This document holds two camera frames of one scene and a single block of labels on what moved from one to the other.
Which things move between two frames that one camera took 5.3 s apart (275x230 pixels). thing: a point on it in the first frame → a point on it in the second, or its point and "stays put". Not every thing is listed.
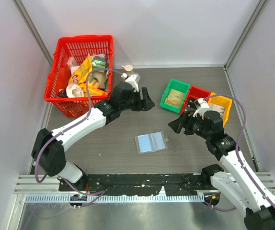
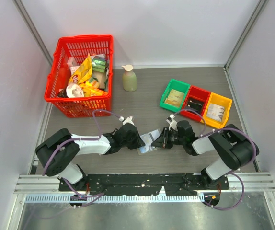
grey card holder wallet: x=151 y=143 stays put
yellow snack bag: x=81 y=77 stays put
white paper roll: x=74 y=90 stays put
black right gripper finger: x=177 y=124 → x=162 y=140
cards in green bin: x=176 y=97 stays put
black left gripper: x=145 y=104 → x=140 y=143
